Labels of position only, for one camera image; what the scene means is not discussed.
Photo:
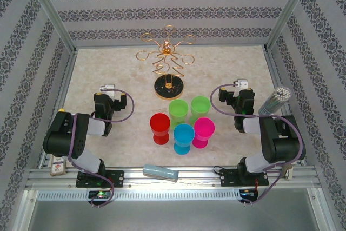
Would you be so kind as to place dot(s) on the green plastic wine glass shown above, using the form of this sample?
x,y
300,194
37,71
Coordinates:
x,y
178,108
200,105

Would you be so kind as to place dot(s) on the pink plastic wine glass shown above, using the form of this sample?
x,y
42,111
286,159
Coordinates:
x,y
205,128

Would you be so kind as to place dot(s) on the red plastic wine glass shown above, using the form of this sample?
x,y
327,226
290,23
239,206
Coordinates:
x,y
159,124

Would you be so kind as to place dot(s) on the blue plastic wine glass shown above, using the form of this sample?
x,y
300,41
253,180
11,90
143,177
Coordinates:
x,y
183,133

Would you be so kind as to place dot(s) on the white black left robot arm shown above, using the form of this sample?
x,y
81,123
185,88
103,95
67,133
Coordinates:
x,y
65,133

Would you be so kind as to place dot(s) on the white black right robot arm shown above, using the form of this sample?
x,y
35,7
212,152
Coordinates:
x,y
283,139

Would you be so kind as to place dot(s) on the clear jar of white sticks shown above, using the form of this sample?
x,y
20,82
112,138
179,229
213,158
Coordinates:
x,y
273,102

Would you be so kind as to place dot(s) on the yellow lip balm stick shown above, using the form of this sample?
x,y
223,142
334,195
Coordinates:
x,y
61,110

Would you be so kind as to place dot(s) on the small playing card box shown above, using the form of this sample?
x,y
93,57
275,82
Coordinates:
x,y
58,167

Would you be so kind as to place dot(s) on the grey-blue cylindrical case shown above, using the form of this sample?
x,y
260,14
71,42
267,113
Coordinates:
x,y
159,172

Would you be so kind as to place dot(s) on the left circuit board with LED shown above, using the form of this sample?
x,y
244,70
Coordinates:
x,y
100,194

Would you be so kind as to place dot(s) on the circuit board with led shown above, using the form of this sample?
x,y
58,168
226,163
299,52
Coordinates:
x,y
247,193
100,194

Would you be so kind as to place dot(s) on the right circuit board with LED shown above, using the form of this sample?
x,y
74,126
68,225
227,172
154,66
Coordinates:
x,y
247,193

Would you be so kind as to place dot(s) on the grey metal sheet panel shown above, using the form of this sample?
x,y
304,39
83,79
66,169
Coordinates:
x,y
173,217

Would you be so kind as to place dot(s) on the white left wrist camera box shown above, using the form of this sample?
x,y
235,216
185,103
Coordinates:
x,y
107,90

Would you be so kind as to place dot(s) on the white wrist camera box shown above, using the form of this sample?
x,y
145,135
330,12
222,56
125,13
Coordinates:
x,y
107,90
240,83

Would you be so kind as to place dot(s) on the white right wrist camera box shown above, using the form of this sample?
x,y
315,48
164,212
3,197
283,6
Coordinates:
x,y
240,83

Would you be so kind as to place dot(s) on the aluminium right side rail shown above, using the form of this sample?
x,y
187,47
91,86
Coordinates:
x,y
271,60

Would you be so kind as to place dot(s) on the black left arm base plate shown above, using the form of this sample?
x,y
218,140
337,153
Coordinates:
x,y
116,179

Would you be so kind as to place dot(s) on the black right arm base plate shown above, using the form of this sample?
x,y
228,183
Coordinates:
x,y
229,178

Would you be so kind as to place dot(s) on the aluminium mounting rail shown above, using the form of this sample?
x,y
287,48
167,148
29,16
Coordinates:
x,y
197,178

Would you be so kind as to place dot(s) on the aluminium right frame post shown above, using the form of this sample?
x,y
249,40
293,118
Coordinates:
x,y
290,9

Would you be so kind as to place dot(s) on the aluminium frame post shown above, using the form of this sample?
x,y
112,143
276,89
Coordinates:
x,y
290,9
48,9

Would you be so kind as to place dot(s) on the aluminium left frame post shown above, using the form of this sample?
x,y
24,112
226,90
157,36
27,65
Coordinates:
x,y
48,9

